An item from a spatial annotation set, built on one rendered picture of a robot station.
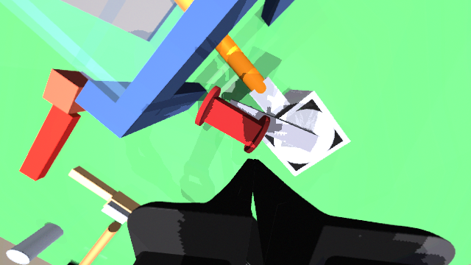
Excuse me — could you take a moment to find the grey cylinder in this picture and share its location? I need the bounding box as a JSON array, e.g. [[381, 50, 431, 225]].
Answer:
[[7, 224, 64, 264]]

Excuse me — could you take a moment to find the red rectangular bar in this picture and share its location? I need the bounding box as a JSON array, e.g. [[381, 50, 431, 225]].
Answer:
[[20, 105, 81, 181]]

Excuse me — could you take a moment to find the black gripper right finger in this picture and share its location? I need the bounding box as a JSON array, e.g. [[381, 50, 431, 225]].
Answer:
[[252, 159, 456, 265]]

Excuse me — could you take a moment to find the mallet with orange handle and dark grey head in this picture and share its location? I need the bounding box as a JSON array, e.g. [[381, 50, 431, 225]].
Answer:
[[78, 222, 121, 265]]

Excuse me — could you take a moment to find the blue rectangular frame bar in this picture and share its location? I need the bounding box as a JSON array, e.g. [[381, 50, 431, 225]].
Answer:
[[101, 0, 295, 138]]

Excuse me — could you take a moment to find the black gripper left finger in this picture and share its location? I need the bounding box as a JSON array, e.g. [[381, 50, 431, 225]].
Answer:
[[127, 158, 255, 265]]

